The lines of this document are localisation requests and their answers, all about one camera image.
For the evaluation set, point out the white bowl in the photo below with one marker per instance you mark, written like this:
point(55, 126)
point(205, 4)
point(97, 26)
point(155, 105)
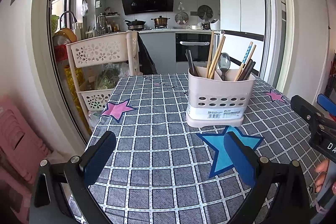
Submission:
point(196, 27)

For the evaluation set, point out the chopsticks standing in caddy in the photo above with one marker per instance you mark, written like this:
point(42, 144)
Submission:
point(162, 53)

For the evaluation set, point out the metal kitchen faucet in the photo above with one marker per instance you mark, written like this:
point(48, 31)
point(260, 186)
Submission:
point(68, 14)

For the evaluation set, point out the round dark hanging rack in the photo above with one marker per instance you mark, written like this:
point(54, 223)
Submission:
point(205, 12)

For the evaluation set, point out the bag of green vegetables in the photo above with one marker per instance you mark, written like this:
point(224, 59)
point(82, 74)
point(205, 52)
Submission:
point(110, 77)

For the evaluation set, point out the black built-in oven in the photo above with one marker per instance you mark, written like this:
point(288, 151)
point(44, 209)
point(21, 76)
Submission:
point(194, 48)

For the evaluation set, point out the grey checkered star tablecloth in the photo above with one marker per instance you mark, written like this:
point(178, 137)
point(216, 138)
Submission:
point(157, 113)

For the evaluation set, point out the beige plastic storage cart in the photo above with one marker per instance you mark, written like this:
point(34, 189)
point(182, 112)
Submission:
point(99, 50)

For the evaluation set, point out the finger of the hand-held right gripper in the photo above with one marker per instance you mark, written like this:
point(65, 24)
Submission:
point(304, 109)
point(326, 103)

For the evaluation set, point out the white plastic bag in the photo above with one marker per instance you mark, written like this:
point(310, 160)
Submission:
point(84, 8)

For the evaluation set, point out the black wok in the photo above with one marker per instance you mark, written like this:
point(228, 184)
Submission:
point(135, 23)

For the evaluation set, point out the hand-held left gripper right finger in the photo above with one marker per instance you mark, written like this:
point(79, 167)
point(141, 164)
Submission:
point(240, 158)

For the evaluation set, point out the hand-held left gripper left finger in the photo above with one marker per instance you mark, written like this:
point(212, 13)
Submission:
point(99, 158)

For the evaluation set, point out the person's right hand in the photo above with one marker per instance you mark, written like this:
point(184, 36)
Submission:
point(322, 166)

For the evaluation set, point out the white countertop appliance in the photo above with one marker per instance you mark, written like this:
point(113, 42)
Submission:
point(214, 25)

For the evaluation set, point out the beige plastic utensil holder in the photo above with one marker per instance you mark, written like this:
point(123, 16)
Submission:
point(220, 98)

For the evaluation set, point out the pink plastic stool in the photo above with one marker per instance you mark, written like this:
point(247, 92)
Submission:
point(15, 134)

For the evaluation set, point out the golden cooking pot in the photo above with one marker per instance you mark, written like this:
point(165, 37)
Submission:
point(160, 21)

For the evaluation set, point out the round metal steamer rack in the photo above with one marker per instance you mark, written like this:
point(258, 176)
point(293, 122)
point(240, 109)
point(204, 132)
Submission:
point(181, 17)

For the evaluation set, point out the green plastic basket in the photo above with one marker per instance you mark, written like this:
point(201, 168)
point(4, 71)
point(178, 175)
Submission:
point(54, 24)

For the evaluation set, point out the white refrigerator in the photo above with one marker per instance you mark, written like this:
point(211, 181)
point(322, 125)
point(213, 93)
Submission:
point(241, 3)

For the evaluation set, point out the wooden chopstick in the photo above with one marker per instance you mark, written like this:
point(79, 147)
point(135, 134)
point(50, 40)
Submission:
point(221, 48)
point(218, 52)
point(252, 52)
point(210, 53)

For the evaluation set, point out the yellow cooking oil bottle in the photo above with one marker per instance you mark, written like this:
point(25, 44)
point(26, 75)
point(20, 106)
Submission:
point(74, 87)

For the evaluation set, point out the blue patterned chopstick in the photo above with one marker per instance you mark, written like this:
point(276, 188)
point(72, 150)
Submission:
point(247, 53)

